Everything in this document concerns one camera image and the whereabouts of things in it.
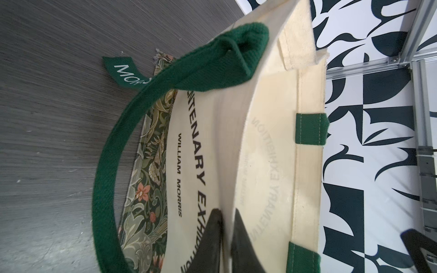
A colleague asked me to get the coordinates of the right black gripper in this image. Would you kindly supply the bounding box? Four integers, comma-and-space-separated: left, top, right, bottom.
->
401, 229, 437, 273

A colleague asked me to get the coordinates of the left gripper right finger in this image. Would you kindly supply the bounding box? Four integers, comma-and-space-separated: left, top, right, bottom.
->
231, 209, 265, 273

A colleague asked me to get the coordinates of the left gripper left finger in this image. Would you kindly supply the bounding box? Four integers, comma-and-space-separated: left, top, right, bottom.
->
187, 208, 223, 273

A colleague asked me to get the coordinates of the cream canvas tote bag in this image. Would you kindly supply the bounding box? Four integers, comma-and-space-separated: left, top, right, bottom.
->
92, 1, 330, 273

